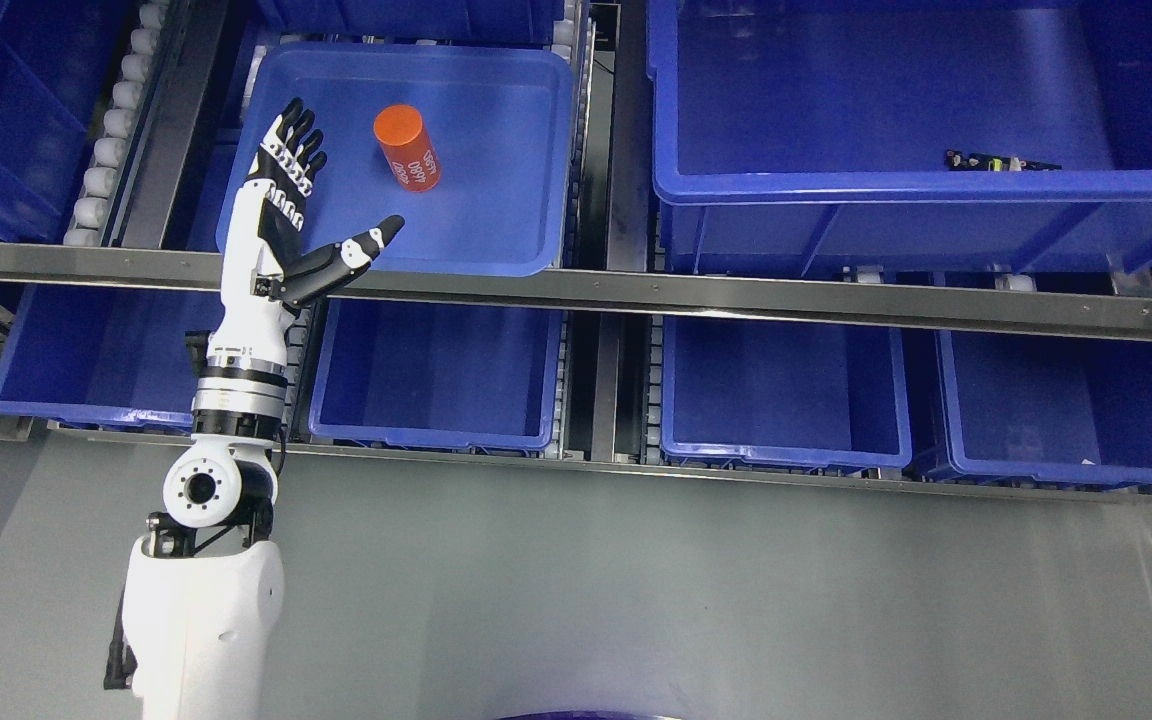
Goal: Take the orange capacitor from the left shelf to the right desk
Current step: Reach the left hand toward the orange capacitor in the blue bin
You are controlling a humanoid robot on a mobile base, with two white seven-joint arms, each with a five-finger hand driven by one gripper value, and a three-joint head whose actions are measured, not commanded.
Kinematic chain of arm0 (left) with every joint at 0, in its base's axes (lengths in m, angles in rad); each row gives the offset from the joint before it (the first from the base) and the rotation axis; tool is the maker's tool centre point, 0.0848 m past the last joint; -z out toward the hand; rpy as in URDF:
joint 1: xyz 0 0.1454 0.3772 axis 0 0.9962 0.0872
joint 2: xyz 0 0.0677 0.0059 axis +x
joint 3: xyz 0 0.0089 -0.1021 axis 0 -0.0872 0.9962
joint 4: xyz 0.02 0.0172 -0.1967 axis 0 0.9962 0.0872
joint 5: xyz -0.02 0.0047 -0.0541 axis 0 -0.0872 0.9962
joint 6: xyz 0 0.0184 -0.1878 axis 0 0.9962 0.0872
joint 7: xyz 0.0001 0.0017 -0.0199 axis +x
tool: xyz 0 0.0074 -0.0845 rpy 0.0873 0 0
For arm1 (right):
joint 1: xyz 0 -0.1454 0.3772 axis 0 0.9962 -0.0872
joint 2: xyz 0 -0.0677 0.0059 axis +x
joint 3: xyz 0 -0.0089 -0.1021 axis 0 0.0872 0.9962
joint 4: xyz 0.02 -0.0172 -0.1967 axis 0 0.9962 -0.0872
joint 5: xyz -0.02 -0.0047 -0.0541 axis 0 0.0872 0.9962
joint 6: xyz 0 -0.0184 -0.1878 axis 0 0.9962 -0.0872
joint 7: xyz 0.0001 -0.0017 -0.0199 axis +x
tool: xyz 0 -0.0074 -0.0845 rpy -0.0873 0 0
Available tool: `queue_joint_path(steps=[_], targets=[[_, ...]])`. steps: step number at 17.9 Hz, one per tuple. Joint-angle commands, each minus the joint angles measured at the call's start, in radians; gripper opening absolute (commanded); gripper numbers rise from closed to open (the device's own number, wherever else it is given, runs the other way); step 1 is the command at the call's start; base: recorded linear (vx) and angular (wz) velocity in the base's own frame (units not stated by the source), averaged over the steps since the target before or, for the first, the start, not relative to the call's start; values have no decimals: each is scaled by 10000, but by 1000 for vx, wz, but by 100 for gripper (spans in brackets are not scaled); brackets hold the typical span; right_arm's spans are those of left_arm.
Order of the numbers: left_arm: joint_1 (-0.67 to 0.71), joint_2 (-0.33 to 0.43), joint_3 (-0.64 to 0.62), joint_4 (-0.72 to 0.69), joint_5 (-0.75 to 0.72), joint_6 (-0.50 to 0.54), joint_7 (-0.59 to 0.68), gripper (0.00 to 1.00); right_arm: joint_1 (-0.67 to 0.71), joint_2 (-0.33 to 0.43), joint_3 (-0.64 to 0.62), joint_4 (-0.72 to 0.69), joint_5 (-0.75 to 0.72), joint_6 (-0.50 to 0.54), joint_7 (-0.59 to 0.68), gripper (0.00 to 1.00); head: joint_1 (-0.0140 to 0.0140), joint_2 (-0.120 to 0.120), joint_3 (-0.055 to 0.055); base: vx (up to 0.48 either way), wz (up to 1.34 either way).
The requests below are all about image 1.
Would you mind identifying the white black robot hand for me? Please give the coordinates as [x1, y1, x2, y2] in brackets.
[207, 97, 406, 366]

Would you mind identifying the orange cylindrical capacitor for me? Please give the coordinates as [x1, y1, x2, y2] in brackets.
[372, 104, 442, 194]

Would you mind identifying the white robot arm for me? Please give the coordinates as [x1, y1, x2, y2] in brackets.
[119, 334, 288, 719]

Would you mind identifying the white roller track left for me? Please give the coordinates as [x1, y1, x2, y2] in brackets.
[61, 1, 173, 247]

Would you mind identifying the blue lower bin centre left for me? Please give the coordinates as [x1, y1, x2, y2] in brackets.
[306, 300, 564, 454]

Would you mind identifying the blue lower bin far left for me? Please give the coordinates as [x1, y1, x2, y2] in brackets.
[0, 285, 223, 432]

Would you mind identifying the blue shallow tray bin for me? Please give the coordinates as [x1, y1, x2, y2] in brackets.
[215, 41, 573, 276]

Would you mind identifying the blue upper bin far left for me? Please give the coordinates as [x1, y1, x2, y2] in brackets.
[0, 1, 136, 242]

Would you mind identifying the blue bin top centre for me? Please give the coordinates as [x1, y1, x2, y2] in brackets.
[256, 1, 577, 45]

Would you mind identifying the blue lower bin centre right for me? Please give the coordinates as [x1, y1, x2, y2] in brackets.
[660, 316, 914, 471]

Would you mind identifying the large blue bin right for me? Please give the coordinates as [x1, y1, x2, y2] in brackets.
[646, 1, 1152, 278]

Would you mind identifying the small black component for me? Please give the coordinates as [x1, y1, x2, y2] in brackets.
[943, 149, 1062, 172]

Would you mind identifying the blue lower bin far right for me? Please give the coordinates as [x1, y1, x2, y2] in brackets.
[915, 331, 1152, 488]

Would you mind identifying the steel shelf front rail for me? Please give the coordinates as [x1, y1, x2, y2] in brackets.
[0, 242, 1152, 342]

